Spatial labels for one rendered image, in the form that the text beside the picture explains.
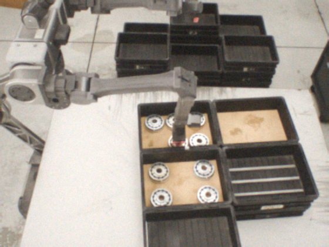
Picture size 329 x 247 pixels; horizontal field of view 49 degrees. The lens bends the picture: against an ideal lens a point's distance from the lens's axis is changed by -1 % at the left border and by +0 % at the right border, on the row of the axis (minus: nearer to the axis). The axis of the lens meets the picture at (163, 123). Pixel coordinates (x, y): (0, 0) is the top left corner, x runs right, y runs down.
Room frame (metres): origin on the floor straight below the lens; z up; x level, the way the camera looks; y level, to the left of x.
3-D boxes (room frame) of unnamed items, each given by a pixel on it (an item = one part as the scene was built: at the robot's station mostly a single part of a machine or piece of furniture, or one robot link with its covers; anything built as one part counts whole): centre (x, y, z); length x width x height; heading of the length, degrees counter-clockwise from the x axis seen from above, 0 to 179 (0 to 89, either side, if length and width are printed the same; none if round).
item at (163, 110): (1.09, -0.07, 0.87); 0.40 x 0.30 x 0.11; 96
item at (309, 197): (0.83, -0.50, 0.92); 0.40 x 0.30 x 0.02; 96
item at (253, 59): (2.06, -0.63, 0.37); 0.40 x 0.30 x 0.45; 90
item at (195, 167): (0.88, -0.20, 0.86); 0.10 x 0.10 x 0.01
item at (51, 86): (0.86, 0.39, 1.45); 0.09 x 0.08 x 0.12; 0
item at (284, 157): (0.83, -0.50, 0.87); 0.40 x 0.30 x 0.11; 96
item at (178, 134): (1.02, -0.08, 0.98); 0.10 x 0.07 x 0.07; 2
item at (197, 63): (2.06, -0.23, 0.31); 0.40 x 0.30 x 0.34; 90
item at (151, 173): (0.85, 0.01, 0.86); 0.10 x 0.10 x 0.01
